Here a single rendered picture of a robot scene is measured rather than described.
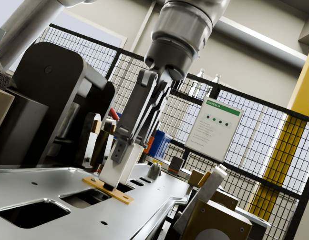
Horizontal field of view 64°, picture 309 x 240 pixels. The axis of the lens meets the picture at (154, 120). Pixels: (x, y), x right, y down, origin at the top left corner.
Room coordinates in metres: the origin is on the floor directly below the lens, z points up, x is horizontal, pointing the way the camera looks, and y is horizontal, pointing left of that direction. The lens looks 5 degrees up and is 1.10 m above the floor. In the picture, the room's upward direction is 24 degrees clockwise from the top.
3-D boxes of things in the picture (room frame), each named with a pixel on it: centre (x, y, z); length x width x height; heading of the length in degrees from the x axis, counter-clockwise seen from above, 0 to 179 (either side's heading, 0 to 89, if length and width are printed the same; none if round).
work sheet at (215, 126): (1.36, -0.32, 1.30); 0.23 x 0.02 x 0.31; 76
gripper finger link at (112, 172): (0.38, 0.03, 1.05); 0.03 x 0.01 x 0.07; 76
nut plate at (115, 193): (0.40, 0.02, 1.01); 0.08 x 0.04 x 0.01; 76
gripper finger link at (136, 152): (0.42, 0.01, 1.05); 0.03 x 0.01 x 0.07; 76
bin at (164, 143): (1.33, 0.04, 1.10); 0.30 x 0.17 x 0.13; 69
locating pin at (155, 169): (0.73, -0.06, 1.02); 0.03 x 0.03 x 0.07
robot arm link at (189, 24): (0.40, 0.02, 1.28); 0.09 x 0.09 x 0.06
